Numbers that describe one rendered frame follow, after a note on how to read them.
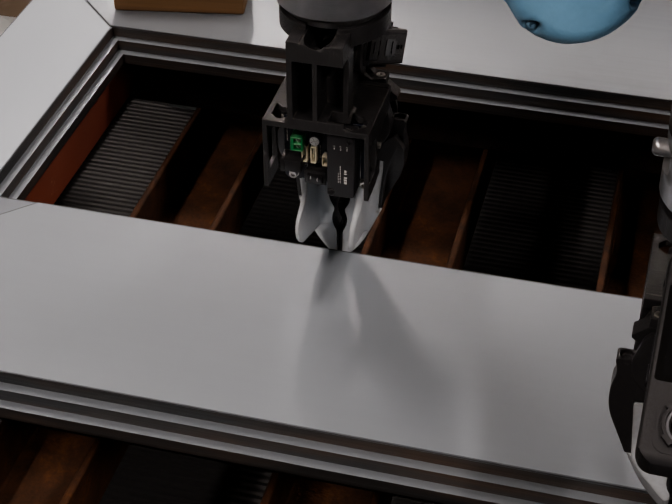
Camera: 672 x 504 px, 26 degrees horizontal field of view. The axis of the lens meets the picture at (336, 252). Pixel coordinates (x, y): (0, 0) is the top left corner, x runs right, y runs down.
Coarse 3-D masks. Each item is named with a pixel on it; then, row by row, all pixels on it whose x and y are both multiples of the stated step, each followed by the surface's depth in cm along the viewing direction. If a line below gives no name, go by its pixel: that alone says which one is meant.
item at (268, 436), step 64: (192, 64) 130; (256, 64) 129; (64, 128) 121; (640, 128) 122; (0, 192) 112; (0, 384) 96; (64, 384) 94; (192, 448) 93; (256, 448) 92; (320, 448) 91; (384, 448) 90
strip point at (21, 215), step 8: (24, 208) 109; (32, 208) 109; (0, 216) 108; (8, 216) 108; (16, 216) 108; (24, 216) 108; (0, 224) 108; (8, 224) 108; (16, 224) 108; (24, 224) 108; (0, 232) 107; (8, 232) 107; (16, 232) 107; (0, 240) 106; (8, 240) 106; (0, 248) 105; (0, 256) 105
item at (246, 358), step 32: (256, 256) 105; (288, 256) 105; (320, 256) 105; (224, 288) 102; (256, 288) 102; (288, 288) 102; (320, 288) 102; (224, 320) 99; (256, 320) 99; (288, 320) 99; (320, 320) 99; (192, 352) 97; (224, 352) 97; (256, 352) 97; (288, 352) 97; (192, 384) 94; (224, 384) 94; (256, 384) 94; (288, 384) 94; (256, 416) 92
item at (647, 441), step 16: (656, 336) 73; (656, 352) 73; (656, 368) 72; (656, 384) 72; (656, 400) 72; (656, 416) 71; (640, 432) 71; (656, 432) 71; (640, 448) 71; (656, 448) 71; (640, 464) 72; (656, 464) 71
